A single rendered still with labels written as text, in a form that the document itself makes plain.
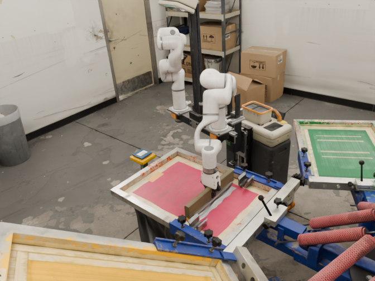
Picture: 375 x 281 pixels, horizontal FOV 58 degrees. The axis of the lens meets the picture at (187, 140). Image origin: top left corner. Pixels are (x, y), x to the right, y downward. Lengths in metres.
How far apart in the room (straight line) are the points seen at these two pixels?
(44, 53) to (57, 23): 0.45
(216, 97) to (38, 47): 3.65
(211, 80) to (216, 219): 0.72
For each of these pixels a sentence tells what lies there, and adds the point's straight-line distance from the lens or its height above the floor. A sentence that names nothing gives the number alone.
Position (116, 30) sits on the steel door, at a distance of 5.84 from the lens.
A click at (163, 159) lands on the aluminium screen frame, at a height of 0.99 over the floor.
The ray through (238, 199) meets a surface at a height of 0.95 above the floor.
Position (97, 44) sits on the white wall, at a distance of 5.56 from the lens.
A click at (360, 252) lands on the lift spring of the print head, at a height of 1.22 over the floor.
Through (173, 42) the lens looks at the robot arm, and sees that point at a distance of 2.24.
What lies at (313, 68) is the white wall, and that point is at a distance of 5.55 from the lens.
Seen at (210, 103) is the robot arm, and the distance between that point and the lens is 1.74.
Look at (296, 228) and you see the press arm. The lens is 1.66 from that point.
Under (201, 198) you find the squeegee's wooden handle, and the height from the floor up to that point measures 1.04.
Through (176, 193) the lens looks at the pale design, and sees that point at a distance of 1.98.
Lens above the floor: 2.17
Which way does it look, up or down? 29 degrees down
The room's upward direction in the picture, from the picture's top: 5 degrees counter-clockwise
